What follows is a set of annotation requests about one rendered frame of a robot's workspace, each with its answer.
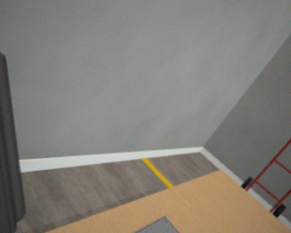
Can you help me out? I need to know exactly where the grey perforated base plate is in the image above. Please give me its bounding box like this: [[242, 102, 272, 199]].
[[134, 216, 179, 233]]

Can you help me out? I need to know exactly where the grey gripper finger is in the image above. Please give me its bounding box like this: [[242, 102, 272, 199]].
[[0, 52, 26, 233]]

